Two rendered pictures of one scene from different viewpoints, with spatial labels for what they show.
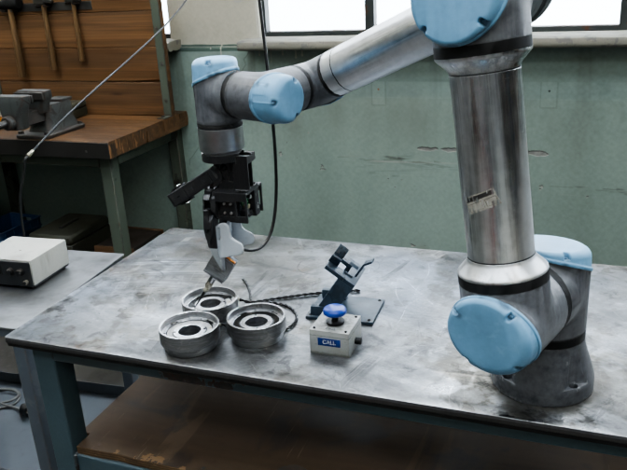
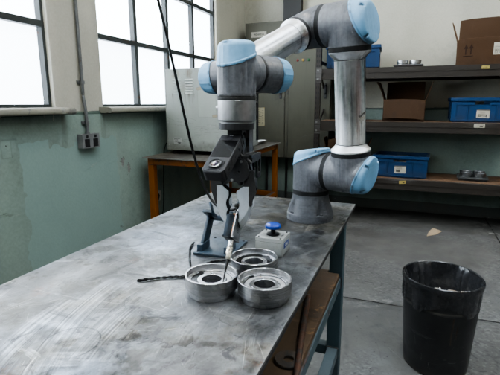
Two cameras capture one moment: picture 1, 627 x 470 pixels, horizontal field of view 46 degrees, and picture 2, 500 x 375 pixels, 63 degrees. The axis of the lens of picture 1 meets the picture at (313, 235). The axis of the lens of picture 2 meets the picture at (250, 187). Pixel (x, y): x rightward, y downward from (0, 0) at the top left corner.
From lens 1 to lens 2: 1.54 m
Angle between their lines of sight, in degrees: 86
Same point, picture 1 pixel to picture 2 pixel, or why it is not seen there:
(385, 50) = (279, 53)
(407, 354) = not seen: hidden behind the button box
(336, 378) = (313, 251)
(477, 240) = (362, 133)
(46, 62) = not seen: outside the picture
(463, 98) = (362, 68)
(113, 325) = (210, 345)
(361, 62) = not seen: hidden behind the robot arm
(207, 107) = (254, 80)
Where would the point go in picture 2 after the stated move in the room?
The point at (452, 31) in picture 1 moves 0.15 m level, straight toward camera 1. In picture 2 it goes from (374, 36) to (435, 35)
